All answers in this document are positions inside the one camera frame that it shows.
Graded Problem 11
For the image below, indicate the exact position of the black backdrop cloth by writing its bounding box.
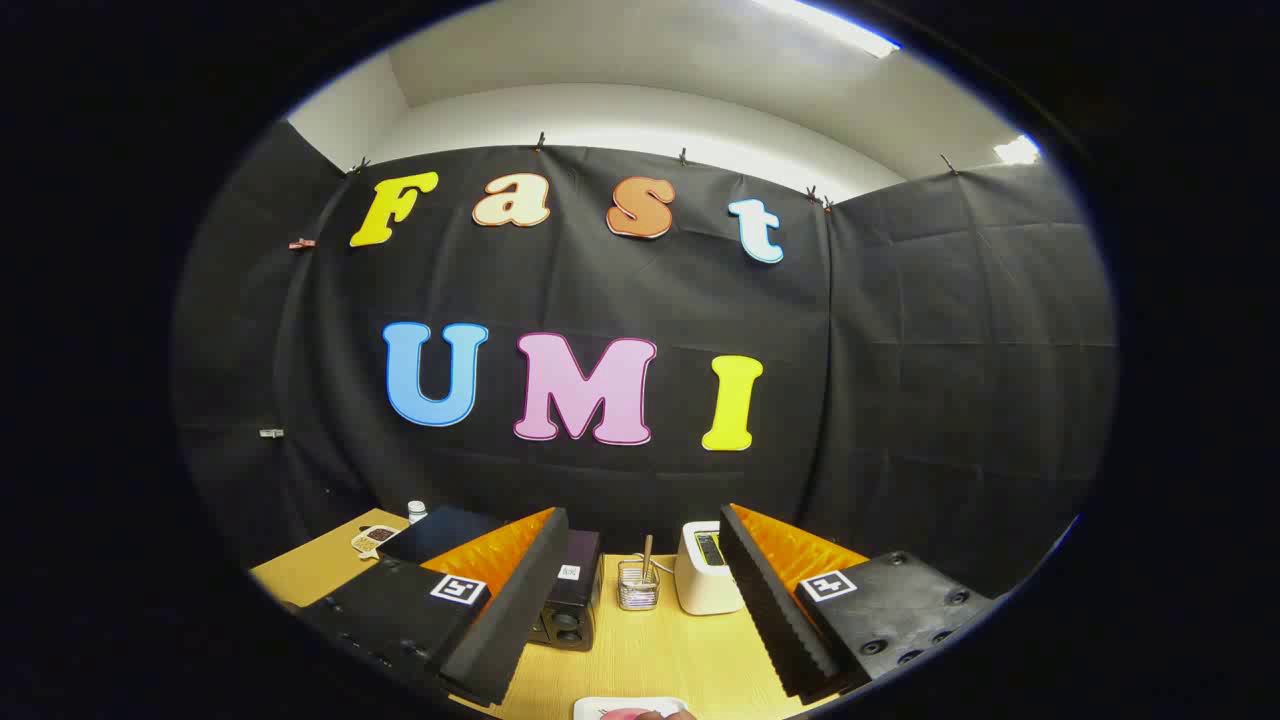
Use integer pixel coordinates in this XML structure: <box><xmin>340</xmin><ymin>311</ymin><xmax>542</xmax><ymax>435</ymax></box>
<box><xmin>170</xmin><ymin>120</ymin><xmax>1119</xmax><ymax>601</ymax></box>

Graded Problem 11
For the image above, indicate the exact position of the white pop-up toaster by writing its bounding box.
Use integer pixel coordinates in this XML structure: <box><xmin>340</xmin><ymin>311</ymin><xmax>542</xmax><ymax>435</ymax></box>
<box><xmin>674</xmin><ymin>520</ymin><xmax>746</xmax><ymax>616</ymax></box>

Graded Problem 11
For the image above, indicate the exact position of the white square plate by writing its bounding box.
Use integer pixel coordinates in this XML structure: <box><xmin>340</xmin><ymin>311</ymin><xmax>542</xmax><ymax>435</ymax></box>
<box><xmin>573</xmin><ymin>697</ymin><xmax>691</xmax><ymax>720</ymax></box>

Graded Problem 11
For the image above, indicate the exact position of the clear glass jar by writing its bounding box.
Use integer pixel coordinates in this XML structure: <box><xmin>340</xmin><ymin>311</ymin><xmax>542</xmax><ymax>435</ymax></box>
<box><xmin>617</xmin><ymin>560</ymin><xmax>661</xmax><ymax>612</ymax></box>

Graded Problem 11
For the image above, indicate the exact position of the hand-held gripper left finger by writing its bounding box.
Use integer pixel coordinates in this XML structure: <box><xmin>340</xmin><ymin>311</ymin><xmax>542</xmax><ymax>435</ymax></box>
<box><xmin>295</xmin><ymin>505</ymin><xmax>571</xmax><ymax>709</ymax></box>

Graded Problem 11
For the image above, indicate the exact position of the black toaster oven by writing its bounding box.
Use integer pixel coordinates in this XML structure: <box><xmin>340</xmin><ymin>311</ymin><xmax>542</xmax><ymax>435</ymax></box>
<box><xmin>378</xmin><ymin>505</ymin><xmax>604</xmax><ymax>653</ymax></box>

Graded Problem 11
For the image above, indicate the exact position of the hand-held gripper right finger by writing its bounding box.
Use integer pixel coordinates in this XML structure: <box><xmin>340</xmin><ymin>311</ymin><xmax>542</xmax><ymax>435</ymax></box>
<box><xmin>718</xmin><ymin>502</ymin><xmax>998</xmax><ymax>706</ymax></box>

